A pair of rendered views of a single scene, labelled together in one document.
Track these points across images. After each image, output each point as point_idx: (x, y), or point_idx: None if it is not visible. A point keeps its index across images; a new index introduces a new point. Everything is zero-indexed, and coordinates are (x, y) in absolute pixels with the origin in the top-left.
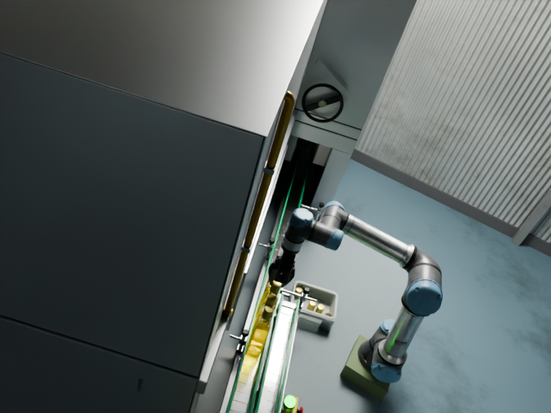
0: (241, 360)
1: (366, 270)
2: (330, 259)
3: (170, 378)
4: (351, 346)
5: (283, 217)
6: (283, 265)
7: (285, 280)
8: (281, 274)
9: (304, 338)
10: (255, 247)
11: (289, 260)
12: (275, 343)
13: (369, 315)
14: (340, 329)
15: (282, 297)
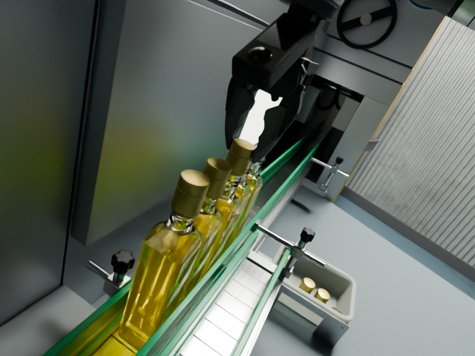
0: (64, 337)
1: (391, 270)
2: (339, 241)
3: None
4: None
5: (283, 168)
6: (271, 34)
7: (268, 66)
8: (259, 46)
9: (282, 345)
10: (219, 92)
11: (292, 30)
12: (209, 330)
13: (406, 339)
14: (355, 349)
15: (254, 235)
